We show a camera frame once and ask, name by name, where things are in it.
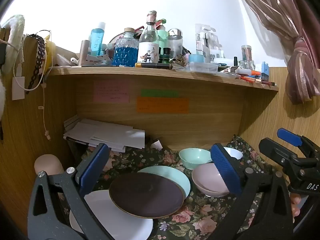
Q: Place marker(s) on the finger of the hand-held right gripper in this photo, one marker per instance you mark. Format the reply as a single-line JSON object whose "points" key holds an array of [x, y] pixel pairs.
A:
{"points": [[287, 135], [272, 147]]}

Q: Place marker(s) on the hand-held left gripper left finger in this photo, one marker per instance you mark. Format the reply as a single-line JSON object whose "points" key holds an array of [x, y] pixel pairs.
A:
{"points": [[93, 165]]}

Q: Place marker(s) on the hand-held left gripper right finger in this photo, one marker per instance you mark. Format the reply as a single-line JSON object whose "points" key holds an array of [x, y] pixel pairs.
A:
{"points": [[225, 170]]}

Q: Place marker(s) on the pink bowl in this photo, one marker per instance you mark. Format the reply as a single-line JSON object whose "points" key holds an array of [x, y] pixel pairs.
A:
{"points": [[207, 177]]}

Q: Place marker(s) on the white bowl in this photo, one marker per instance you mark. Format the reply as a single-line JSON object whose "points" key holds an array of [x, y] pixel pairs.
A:
{"points": [[233, 153]]}

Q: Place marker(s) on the mint green bowl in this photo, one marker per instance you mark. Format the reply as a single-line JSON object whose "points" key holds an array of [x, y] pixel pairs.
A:
{"points": [[195, 157]]}

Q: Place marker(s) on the mint green plate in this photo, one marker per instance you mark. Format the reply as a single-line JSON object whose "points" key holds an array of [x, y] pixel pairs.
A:
{"points": [[175, 177]]}

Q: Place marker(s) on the dark brown plate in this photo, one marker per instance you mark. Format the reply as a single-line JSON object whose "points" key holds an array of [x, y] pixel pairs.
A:
{"points": [[147, 195]]}

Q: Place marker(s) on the white plate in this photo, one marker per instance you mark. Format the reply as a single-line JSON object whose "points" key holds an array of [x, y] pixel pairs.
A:
{"points": [[130, 227]]}

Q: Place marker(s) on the person's right hand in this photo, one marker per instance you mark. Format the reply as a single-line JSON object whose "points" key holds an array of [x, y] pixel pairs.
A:
{"points": [[295, 206]]}

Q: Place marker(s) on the stack of white papers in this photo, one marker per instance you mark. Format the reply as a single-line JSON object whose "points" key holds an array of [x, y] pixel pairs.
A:
{"points": [[112, 132]]}

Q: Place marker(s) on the dark floral tablecloth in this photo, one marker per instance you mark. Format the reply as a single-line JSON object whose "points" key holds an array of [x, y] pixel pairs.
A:
{"points": [[200, 212]]}

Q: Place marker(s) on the small white card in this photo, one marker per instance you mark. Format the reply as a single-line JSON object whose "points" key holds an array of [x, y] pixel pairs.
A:
{"points": [[156, 144]]}

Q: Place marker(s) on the blue pencil sharpener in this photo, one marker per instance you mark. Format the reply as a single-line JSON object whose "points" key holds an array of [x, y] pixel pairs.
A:
{"points": [[265, 71]]}

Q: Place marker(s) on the orange marker pen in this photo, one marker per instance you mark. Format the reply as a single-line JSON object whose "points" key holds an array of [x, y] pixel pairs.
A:
{"points": [[248, 78]]}

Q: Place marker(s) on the pink paper note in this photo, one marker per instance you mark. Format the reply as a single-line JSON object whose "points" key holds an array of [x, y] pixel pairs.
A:
{"points": [[111, 91]]}

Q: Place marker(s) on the small nail polish bottle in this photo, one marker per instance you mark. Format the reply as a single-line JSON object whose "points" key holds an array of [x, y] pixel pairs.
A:
{"points": [[235, 62]]}

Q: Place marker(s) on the glass jar with pens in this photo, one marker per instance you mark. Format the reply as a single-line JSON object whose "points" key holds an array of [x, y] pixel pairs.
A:
{"points": [[246, 55]]}

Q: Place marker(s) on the orange paper note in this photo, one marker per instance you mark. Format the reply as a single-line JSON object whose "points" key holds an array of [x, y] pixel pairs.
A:
{"points": [[162, 105]]}

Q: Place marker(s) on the green paper note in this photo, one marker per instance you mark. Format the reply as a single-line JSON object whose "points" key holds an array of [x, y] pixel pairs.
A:
{"points": [[160, 93]]}

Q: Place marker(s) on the clear plastic box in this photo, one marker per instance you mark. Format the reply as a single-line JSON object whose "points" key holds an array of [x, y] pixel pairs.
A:
{"points": [[202, 67]]}

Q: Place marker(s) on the white charger adapter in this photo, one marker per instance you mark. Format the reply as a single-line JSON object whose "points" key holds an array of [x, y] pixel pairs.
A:
{"points": [[18, 88]]}

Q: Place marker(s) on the white plastic item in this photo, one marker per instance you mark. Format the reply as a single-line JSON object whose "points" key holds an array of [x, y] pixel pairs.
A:
{"points": [[66, 60]]}

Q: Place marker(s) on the beige cardboard tube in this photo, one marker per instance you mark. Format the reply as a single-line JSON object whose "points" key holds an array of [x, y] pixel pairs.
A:
{"points": [[84, 52]]}

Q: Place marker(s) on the white plush toy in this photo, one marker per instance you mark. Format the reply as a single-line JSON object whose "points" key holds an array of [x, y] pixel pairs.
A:
{"points": [[2, 97]]}

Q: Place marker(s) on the glass bottle with blue beads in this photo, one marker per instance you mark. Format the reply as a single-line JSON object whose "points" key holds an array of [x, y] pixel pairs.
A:
{"points": [[126, 55]]}

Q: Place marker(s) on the light blue round jar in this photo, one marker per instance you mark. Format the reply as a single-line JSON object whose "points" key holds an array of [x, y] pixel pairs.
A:
{"points": [[196, 58]]}

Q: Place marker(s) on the black pen gold ends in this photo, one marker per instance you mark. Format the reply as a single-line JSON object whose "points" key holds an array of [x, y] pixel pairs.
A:
{"points": [[153, 65]]}

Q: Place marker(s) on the yellow plastic item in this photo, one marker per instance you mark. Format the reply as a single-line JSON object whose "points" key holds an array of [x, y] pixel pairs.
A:
{"points": [[50, 53]]}

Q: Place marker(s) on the clear acrylic organizer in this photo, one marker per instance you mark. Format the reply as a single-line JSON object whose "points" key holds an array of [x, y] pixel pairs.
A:
{"points": [[208, 42]]}

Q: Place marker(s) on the blue liquid plastic bottle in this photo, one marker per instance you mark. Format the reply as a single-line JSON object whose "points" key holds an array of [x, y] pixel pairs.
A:
{"points": [[96, 42]]}

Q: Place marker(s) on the black ink bottle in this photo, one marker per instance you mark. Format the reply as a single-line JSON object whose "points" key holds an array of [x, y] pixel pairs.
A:
{"points": [[165, 57]]}

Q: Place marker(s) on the striped pink curtain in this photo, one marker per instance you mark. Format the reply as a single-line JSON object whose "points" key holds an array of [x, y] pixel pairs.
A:
{"points": [[270, 5]]}

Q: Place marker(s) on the clear glass bottle white label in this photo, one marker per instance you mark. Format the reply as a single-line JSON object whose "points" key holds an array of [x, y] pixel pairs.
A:
{"points": [[148, 45]]}

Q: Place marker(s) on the clear bottle silver cap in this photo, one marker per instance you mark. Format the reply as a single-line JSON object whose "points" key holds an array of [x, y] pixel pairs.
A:
{"points": [[175, 45]]}

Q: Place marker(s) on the mint green pump bottle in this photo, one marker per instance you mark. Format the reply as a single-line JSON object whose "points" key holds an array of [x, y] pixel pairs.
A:
{"points": [[163, 36]]}

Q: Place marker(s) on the white fluffy cloth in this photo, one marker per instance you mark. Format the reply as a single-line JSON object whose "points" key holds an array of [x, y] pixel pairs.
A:
{"points": [[15, 37]]}

